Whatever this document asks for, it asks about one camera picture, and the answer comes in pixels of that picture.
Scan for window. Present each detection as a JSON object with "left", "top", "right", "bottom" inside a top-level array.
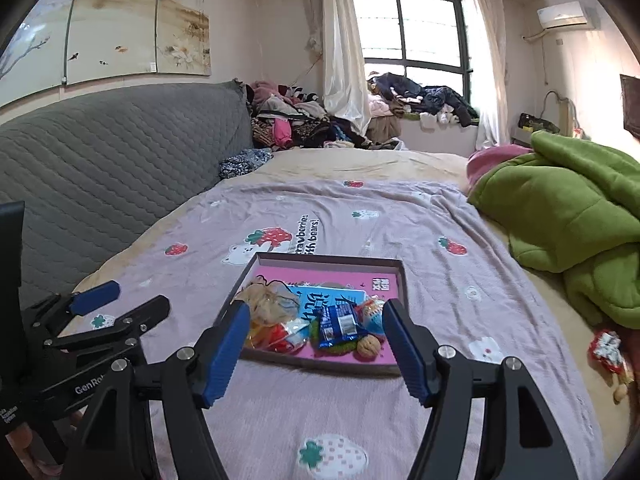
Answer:
[{"left": 350, "top": 0, "right": 473, "bottom": 91}]

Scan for beige bed sheet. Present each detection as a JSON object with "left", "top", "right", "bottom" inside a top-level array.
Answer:
[{"left": 75, "top": 147, "right": 640, "bottom": 461}]

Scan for beige mesh scrunchie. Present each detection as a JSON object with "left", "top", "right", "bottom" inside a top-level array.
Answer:
[{"left": 235, "top": 280, "right": 301, "bottom": 326}]

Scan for white window bench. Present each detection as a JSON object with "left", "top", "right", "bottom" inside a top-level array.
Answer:
[{"left": 400, "top": 119, "right": 482, "bottom": 157}]

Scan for dark clothes on window bench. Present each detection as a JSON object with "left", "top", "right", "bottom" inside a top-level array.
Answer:
[{"left": 367, "top": 72, "right": 481, "bottom": 128}]

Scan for white sheer curtain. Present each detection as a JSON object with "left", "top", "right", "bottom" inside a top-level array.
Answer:
[{"left": 305, "top": 0, "right": 373, "bottom": 133}]

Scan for blue toy egg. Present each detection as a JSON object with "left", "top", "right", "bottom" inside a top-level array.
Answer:
[{"left": 357, "top": 296, "right": 388, "bottom": 336}]

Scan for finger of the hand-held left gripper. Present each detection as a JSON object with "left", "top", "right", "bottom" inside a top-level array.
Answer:
[
  {"left": 22, "top": 280, "right": 121, "bottom": 341},
  {"left": 45, "top": 295, "right": 171, "bottom": 357}
]

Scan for walnut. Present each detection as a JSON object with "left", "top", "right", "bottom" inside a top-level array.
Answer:
[{"left": 354, "top": 335, "right": 383, "bottom": 362}]

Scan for green blanket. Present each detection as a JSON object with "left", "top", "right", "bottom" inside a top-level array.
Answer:
[{"left": 467, "top": 130, "right": 640, "bottom": 331}]

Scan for dark picture frame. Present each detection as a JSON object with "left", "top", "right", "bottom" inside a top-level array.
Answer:
[{"left": 619, "top": 74, "right": 640, "bottom": 138}]

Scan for yellow snack packet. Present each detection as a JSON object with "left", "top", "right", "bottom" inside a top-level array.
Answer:
[{"left": 245, "top": 321, "right": 281, "bottom": 348}]

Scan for person's left hand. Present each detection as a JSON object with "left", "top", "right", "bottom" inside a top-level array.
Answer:
[{"left": 0, "top": 427, "right": 56, "bottom": 480}]

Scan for pink cloth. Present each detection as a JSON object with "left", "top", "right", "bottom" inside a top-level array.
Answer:
[{"left": 466, "top": 144, "right": 535, "bottom": 193}]

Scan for cream curtain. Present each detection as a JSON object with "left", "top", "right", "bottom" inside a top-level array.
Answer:
[{"left": 467, "top": 0, "right": 513, "bottom": 146}]

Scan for white air conditioner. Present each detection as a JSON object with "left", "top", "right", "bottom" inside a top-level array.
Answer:
[{"left": 536, "top": 1, "right": 601, "bottom": 31}]

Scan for dark floral cloth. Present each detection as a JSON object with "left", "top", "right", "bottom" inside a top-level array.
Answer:
[{"left": 219, "top": 147, "right": 273, "bottom": 180}]

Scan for grey quilted headboard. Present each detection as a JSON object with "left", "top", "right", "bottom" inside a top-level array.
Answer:
[{"left": 0, "top": 80, "right": 253, "bottom": 311}]

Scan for pink picture book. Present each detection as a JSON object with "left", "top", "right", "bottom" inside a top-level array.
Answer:
[{"left": 235, "top": 265, "right": 401, "bottom": 361}]

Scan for dark bag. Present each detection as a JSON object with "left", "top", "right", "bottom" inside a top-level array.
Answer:
[{"left": 517, "top": 112, "right": 561, "bottom": 135}]

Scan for red white snack packet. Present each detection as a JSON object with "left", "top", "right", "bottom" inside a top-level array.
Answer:
[{"left": 590, "top": 330, "right": 626, "bottom": 373}]

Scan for floral wall painting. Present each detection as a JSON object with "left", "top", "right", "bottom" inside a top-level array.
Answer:
[{"left": 0, "top": 0, "right": 213, "bottom": 108}]

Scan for blue snack packet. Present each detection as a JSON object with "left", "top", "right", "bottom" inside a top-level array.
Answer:
[{"left": 312, "top": 302, "right": 373, "bottom": 351}]

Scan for pile of clothes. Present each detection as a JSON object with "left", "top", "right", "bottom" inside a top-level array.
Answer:
[{"left": 245, "top": 79, "right": 373, "bottom": 150}]

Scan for grey shallow cardboard box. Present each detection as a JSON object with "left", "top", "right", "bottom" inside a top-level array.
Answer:
[{"left": 212, "top": 252, "right": 407, "bottom": 378}]

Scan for green fuzzy scrunchie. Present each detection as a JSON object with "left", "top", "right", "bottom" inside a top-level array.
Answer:
[{"left": 307, "top": 317, "right": 366, "bottom": 358}]

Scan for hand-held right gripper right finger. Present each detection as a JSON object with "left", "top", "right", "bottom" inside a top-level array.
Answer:
[{"left": 382, "top": 298, "right": 581, "bottom": 480}]

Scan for red toy egg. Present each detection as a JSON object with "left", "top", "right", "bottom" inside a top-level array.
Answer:
[{"left": 260, "top": 322, "right": 311, "bottom": 356}]

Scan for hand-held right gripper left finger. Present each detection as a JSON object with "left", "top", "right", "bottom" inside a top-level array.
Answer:
[{"left": 65, "top": 300, "right": 252, "bottom": 480}]

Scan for purple printed blanket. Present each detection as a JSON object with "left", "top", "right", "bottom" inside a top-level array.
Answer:
[{"left": 75, "top": 180, "right": 606, "bottom": 480}]

